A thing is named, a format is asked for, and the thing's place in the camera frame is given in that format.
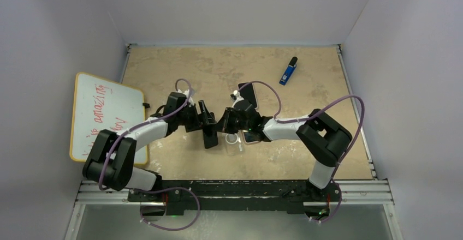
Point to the whiteboard with yellow frame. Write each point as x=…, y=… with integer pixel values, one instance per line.
x=101, y=104

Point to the black phone face down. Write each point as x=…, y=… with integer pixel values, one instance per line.
x=210, y=139

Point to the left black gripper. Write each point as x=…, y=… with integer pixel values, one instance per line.
x=202, y=119

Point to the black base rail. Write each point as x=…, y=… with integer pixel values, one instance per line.
x=291, y=196

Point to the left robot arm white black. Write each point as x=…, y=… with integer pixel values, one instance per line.
x=111, y=162

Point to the dark blue phone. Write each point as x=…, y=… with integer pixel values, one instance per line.
x=249, y=93

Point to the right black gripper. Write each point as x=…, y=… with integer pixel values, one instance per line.
x=224, y=125

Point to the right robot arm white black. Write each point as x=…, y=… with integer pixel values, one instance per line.
x=325, y=138

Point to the blue marker black cap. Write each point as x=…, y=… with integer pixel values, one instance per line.
x=292, y=65

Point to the black phone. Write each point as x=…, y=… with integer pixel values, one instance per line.
x=251, y=137

